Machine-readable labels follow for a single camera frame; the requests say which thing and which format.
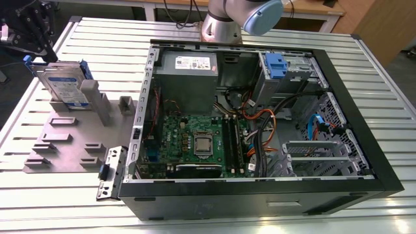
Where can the green motherboard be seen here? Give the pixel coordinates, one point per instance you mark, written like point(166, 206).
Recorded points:
point(175, 131)

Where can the silver CPU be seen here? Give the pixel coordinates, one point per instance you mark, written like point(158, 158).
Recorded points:
point(203, 144)

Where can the blue drive bay latch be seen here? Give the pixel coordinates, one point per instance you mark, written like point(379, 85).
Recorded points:
point(275, 65)

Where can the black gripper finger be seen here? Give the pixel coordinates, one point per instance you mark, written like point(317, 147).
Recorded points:
point(46, 46)

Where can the small wrist camera mount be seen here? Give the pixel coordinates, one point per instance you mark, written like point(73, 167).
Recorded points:
point(7, 34)

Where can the grey power supply unit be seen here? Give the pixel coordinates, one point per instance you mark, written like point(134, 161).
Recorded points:
point(186, 90)

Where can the wooden desk white frame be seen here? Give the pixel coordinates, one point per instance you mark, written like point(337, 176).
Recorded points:
point(313, 9)

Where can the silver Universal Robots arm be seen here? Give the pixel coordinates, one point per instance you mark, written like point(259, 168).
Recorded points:
point(218, 29)

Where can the black graphics card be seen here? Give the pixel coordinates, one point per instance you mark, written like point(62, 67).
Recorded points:
point(195, 170)

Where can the metal expansion slot bracket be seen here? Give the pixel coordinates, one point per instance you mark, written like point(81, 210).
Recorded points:
point(114, 156)

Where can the metal disk bay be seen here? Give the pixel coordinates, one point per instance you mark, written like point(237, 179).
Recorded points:
point(313, 159)

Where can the grey parts rack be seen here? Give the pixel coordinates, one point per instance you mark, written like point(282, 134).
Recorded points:
point(69, 153)

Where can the black RAM stick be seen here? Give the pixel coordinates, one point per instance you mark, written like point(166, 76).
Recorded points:
point(239, 143)

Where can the black open PC case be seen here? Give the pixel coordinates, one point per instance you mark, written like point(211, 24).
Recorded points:
point(227, 202)

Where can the brown wooden cabinet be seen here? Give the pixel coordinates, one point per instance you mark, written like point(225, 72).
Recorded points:
point(383, 24)

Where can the metal optical drive cage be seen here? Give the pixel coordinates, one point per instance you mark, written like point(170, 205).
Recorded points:
point(293, 80)

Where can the hard disk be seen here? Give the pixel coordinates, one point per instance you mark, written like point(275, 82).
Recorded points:
point(67, 87)

